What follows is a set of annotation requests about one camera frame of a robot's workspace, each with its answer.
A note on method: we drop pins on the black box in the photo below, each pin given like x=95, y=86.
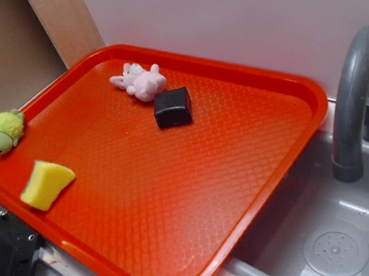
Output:
x=173, y=108

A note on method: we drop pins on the orange plastic tray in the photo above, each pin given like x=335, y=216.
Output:
x=148, y=201

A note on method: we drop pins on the pink plush bunny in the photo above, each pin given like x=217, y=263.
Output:
x=140, y=83

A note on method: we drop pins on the yellow sponge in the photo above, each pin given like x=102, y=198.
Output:
x=45, y=184

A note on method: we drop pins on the grey plastic sink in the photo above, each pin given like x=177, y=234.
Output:
x=313, y=225

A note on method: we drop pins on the wooden board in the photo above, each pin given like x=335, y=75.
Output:
x=70, y=27

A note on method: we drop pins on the green plush turtle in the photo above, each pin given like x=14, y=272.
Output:
x=11, y=130

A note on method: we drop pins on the grey faucet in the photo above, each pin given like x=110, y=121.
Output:
x=351, y=121

